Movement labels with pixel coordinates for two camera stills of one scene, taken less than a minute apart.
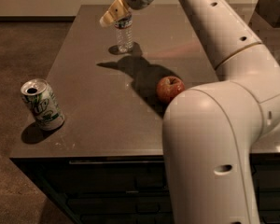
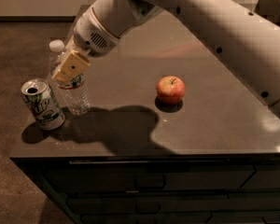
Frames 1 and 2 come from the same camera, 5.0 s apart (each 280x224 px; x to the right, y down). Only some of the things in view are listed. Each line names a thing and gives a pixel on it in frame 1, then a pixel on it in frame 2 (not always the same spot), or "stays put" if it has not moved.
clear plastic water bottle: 124,31 -> 73,91
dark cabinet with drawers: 132,189 stays put
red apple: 168,87 stays put
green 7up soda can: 43,104 stays put
